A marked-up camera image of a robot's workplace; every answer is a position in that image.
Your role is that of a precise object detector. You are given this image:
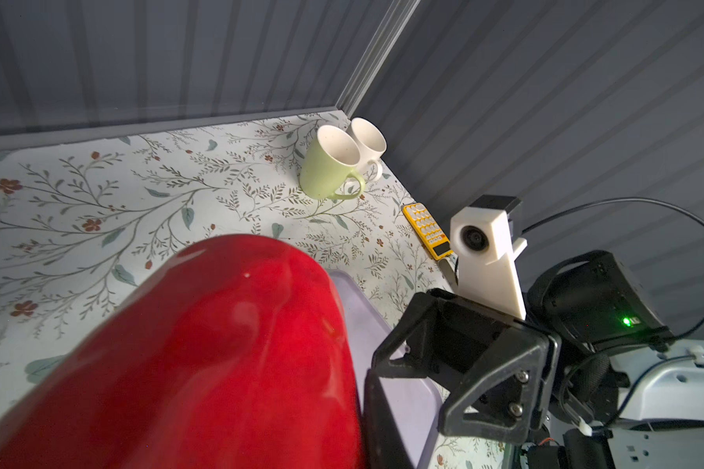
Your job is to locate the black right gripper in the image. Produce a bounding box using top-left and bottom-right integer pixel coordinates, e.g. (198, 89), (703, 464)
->
(371, 250), (674, 445)

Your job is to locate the red mug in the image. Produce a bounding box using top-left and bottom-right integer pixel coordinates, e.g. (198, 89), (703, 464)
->
(0, 234), (366, 468)

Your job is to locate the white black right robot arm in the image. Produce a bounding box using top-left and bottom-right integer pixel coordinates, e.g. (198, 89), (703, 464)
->
(372, 250), (704, 468)

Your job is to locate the light green mug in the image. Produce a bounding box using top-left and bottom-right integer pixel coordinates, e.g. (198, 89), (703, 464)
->
(299, 125), (366, 200)

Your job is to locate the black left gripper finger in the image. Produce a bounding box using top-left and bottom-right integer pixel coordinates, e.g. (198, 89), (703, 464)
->
(362, 369), (414, 469)

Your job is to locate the lavender plastic tray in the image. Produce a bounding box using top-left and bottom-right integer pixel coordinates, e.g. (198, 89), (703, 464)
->
(325, 268), (447, 469)

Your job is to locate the yellow calculator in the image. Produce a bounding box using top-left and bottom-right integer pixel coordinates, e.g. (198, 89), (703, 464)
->
(402, 203), (454, 261)

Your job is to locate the white mug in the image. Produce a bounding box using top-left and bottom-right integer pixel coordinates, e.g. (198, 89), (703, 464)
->
(347, 117), (387, 183)

